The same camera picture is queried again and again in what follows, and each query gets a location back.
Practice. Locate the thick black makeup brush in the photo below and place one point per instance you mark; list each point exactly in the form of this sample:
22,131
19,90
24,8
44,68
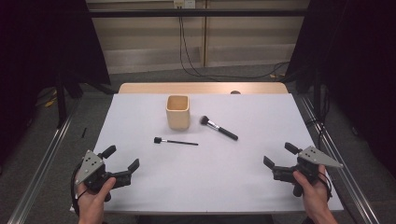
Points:
227,133

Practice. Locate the wooden table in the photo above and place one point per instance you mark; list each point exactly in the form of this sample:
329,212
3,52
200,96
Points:
202,87

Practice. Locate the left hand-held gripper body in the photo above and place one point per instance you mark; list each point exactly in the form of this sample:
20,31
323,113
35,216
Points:
88,166

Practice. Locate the white table cover sheet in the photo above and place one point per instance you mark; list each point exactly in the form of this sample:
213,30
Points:
218,174

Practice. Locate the black horizontal bar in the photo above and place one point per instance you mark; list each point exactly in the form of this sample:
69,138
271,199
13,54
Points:
199,12

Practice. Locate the black metal stand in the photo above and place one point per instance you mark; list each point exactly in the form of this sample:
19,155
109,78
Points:
60,102

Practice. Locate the beige square cup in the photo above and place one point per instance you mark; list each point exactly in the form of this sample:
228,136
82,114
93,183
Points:
178,119

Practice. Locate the person's left hand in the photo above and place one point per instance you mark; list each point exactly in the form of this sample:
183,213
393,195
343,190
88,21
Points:
91,205

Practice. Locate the aluminium rail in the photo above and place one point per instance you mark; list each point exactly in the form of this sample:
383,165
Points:
351,183
40,168

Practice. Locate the white wall socket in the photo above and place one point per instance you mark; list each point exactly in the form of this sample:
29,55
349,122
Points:
184,3

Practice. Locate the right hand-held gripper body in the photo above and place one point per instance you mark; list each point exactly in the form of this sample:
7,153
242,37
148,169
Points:
317,157

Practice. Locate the dark curtain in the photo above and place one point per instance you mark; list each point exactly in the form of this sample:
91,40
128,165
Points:
46,40
351,46

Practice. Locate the person's right hand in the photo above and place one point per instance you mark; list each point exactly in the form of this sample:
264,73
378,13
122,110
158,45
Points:
316,199

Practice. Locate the thin black makeup brush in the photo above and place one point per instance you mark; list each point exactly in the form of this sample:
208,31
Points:
158,140

